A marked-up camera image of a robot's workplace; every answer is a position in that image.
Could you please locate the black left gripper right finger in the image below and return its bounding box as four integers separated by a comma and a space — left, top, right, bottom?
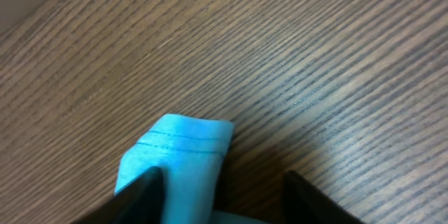
281, 171, 363, 224

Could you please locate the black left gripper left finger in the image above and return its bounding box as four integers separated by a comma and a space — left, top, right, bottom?
74, 167, 165, 224

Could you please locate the light blue printed t-shirt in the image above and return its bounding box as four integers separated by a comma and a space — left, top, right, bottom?
115, 114, 258, 224

